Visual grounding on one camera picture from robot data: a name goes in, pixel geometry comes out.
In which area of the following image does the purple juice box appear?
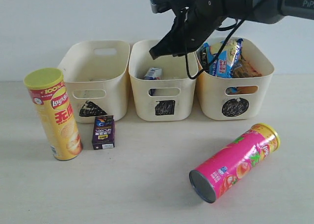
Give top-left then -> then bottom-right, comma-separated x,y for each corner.
92,115 -> 115,150

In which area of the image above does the cream bin square mark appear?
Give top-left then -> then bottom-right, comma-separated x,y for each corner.
129,40 -> 198,121

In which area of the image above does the cream bin triangle mark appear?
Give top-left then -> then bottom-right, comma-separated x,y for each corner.
58,40 -> 131,123

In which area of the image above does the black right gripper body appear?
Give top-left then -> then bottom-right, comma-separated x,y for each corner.
168,2 -> 225,50

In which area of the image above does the blue instant noodle packet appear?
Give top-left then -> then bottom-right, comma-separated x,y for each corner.
197,38 -> 244,79

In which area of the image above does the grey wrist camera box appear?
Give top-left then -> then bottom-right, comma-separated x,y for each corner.
150,0 -> 195,15

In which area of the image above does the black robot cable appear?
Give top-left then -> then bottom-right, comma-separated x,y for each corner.
180,0 -> 288,80

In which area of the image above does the cream bin circle mark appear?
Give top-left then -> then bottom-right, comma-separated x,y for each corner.
196,38 -> 274,120

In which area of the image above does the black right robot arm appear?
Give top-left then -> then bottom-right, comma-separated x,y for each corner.
149,0 -> 314,59

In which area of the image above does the yellow Lay's chip can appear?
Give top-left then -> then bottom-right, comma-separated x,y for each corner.
24,68 -> 83,161

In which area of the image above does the white blue milk carton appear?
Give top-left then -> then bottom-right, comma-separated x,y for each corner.
143,67 -> 162,81

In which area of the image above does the pink Lay's chip can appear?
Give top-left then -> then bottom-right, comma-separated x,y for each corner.
189,123 -> 281,203

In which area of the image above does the orange instant noodle packet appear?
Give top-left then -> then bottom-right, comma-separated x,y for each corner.
232,59 -> 262,94

